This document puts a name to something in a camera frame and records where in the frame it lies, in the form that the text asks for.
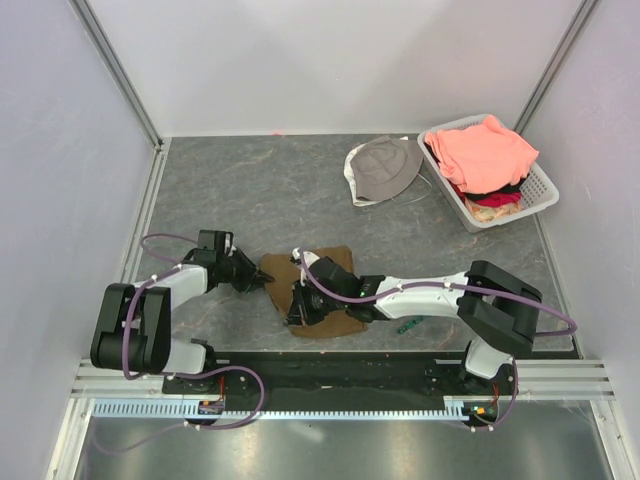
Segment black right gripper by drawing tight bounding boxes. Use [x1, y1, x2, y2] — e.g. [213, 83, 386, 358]
[284, 279, 346, 328]

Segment brown cloth napkin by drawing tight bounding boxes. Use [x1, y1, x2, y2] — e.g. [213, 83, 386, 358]
[259, 245, 368, 339]

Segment spoon with green handle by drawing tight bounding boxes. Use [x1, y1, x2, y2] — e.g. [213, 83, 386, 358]
[396, 316, 424, 335]

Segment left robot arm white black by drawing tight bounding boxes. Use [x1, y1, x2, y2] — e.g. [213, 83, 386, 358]
[90, 230, 274, 393]

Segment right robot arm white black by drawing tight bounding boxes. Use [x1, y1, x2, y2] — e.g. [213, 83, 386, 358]
[287, 252, 542, 394]

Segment grey bucket hat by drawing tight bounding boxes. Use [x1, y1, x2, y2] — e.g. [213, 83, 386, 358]
[343, 136, 424, 207]

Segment red and dark clothes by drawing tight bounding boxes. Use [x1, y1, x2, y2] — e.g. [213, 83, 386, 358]
[451, 179, 525, 223]

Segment salmon pink folded garment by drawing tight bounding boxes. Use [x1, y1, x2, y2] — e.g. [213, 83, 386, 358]
[424, 115, 539, 194]

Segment white plastic laundry basket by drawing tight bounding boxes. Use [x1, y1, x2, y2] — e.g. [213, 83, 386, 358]
[416, 114, 559, 233]

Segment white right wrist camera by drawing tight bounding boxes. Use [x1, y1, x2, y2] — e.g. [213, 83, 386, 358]
[291, 247, 320, 271]

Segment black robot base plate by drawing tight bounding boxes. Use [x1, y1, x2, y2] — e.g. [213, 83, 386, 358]
[162, 351, 516, 401]

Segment grey slotted cable duct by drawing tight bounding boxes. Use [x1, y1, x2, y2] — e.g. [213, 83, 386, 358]
[93, 398, 498, 421]

